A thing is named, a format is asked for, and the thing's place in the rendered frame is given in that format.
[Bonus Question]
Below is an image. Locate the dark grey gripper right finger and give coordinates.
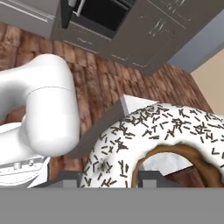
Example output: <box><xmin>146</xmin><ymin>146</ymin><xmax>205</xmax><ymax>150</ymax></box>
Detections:
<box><xmin>136</xmin><ymin>171</ymin><xmax>187</xmax><ymax>188</ymax></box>

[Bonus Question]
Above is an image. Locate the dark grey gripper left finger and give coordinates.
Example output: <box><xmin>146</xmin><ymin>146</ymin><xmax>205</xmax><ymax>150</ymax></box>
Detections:
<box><xmin>34</xmin><ymin>171</ymin><xmax>83</xmax><ymax>188</ymax></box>

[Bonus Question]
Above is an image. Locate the white-iced donut with chocolate sprinkles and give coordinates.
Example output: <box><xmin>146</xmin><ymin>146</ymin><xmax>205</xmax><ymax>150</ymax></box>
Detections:
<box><xmin>80</xmin><ymin>102</ymin><xmax>224</xmax><ymax>188</ymax></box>

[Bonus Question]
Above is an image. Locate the grey cupboard run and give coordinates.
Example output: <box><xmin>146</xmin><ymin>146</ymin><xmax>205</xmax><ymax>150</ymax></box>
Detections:
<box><xmin>0</xmin><ymin>0</ymin><xmax>224</xmax><ymax>77</ymax></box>

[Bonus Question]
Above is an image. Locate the black built-in oven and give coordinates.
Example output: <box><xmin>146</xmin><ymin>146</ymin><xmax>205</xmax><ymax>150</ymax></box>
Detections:
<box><xmin>59</xmin><ymin>0</ymin><xmax>138</xmax><ymax>39</ymax></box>

